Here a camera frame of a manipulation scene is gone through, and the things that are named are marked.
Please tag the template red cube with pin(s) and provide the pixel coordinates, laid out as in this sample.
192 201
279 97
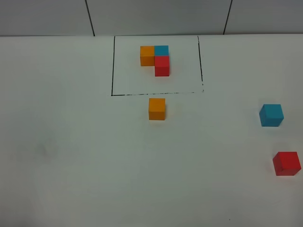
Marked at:
162 66

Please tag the template orange cube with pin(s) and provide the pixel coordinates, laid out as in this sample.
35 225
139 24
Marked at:
147 55

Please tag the template blue cube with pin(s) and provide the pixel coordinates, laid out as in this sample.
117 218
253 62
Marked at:
161 50

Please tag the loose red cube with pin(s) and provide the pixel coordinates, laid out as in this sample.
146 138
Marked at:
286 163

